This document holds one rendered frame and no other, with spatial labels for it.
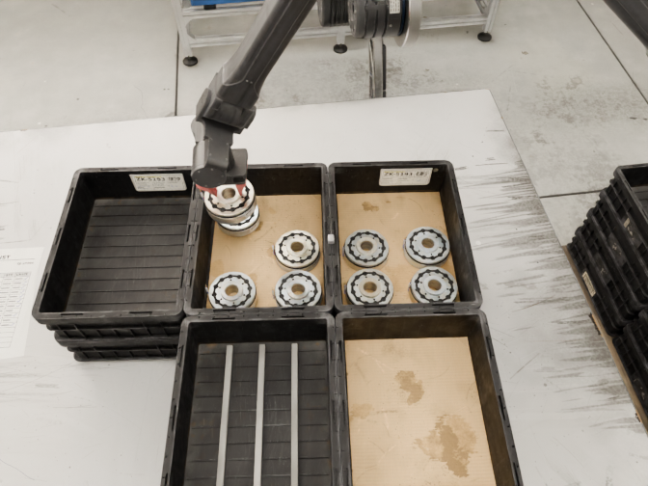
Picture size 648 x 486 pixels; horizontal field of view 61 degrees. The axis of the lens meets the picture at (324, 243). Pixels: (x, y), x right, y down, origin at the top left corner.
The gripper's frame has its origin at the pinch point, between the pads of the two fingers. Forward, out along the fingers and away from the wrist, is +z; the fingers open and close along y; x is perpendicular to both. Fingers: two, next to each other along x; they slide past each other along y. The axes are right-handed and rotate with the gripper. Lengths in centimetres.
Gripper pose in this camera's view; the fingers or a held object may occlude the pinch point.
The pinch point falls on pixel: (228, 191)
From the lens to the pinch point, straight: 112.1
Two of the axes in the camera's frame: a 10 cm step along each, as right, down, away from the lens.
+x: -0.3, -8.6, 5.1
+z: 0.3, 5.0, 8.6
